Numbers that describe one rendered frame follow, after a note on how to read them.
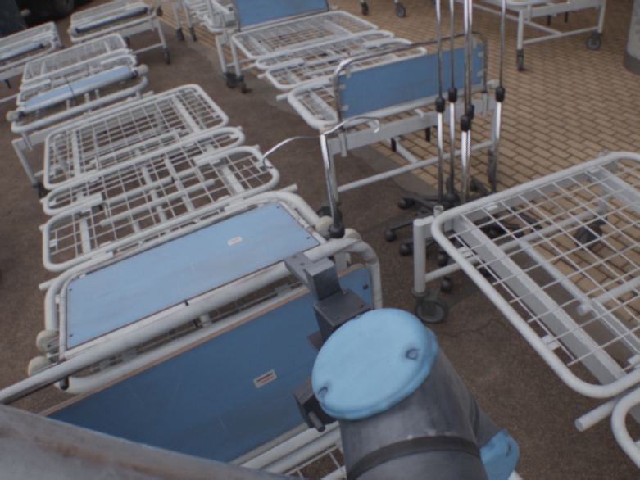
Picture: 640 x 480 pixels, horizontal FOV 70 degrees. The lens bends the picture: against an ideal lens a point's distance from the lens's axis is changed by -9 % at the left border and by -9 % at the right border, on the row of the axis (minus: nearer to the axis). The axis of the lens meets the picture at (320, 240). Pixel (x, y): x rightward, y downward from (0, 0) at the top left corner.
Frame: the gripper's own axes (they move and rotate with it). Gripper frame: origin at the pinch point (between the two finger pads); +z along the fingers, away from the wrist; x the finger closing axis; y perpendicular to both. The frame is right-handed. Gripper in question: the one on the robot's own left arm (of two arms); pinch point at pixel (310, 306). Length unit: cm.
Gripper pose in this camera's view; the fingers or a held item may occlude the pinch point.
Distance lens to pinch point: 67.1
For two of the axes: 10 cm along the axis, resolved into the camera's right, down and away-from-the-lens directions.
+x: -2.1, -8.5, -4.9
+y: 8.7, -3.9, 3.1
